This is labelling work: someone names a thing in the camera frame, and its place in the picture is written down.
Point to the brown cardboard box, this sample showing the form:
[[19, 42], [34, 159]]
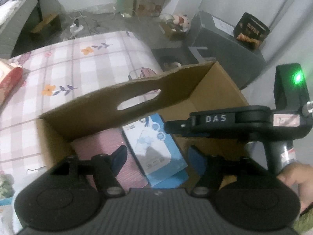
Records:
[[89, 123]]

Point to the grey cabinet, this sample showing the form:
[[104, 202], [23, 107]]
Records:
[[208, 41]]

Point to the blue tissue box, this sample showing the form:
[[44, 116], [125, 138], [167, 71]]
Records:
[[156, 152]]

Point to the black butter cookie box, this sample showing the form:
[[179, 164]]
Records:
[[250, 31]]

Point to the red pink wipes pack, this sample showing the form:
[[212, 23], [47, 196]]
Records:
[[11, 75]]

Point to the white power strip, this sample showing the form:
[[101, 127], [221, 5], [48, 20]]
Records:
[[75, 28]]

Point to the green paper bag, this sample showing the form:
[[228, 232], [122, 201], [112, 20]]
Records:
[[125, 7]]

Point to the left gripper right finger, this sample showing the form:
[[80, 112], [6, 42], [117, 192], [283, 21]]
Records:
[[208, 168]]

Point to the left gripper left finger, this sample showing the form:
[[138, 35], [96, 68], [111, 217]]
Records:
[[106, 169]]

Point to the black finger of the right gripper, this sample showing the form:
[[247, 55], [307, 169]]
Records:
[[179, 127]]

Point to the small plush toy doll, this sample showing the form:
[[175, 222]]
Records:
[[182, 21]]

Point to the person's right hand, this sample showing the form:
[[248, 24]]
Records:
[[300, 174]]

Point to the pink folded cloth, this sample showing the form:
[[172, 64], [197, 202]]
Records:
[[110, 148]]

